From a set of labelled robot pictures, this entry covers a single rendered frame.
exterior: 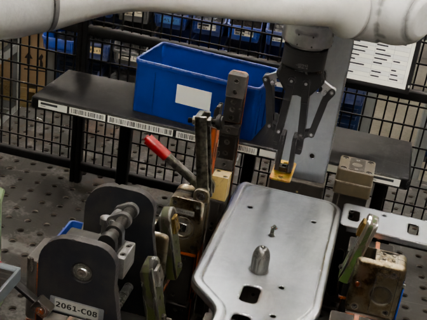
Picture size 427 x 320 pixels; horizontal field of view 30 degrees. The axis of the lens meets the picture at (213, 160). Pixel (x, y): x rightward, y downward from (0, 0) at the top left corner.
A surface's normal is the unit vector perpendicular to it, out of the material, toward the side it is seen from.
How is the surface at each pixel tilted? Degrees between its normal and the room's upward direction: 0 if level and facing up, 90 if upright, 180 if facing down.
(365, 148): 0
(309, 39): 90
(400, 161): 0
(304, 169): 90
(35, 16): 105
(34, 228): 0
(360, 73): 90
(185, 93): 90
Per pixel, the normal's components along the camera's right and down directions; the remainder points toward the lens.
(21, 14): 0.49, 0.51
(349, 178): -0.24, 0.37
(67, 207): 0.13, -0.89
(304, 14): 0.11, 0.63
